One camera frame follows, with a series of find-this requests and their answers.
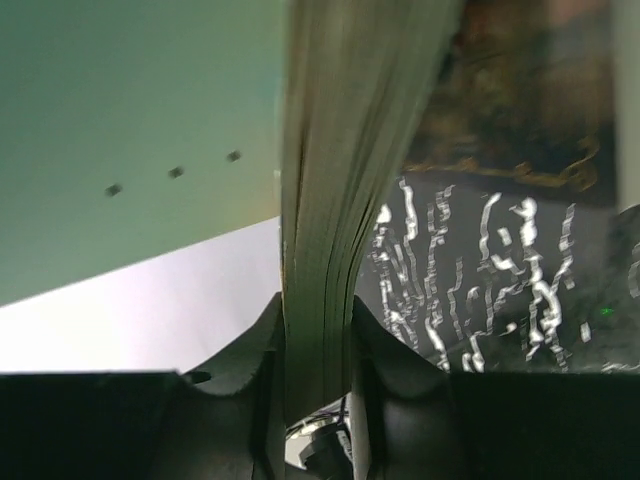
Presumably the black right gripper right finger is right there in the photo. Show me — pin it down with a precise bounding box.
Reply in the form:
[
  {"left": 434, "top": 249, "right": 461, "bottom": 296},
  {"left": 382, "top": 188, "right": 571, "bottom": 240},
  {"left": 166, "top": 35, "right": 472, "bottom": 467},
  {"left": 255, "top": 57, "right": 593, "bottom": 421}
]
[{"left": 349, "top": 300, "right": 639, "bottom": 479}]

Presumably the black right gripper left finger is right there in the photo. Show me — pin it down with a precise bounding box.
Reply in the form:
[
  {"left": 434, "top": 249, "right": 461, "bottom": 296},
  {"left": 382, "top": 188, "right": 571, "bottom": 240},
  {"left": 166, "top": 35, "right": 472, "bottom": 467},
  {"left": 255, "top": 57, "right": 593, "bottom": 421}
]
[{"left": 1, "top": 297, "right": 285, "bottom": 479}]

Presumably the orange 130-Storey Treehouse book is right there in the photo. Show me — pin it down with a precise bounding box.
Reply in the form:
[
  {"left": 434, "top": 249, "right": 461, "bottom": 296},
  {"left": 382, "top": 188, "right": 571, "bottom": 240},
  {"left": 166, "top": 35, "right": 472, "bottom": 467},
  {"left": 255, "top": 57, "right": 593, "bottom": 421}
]
[{"left": 280, "top": 1, "right": 463, "bottom": 424}]

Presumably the black marble pattern mat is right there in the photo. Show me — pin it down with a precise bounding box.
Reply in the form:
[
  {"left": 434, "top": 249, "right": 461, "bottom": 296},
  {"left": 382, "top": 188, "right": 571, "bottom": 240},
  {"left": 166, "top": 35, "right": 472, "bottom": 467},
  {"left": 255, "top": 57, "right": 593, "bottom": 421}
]
[{"left": 356, "top": 175, "right": 639, "bottom": 373}]

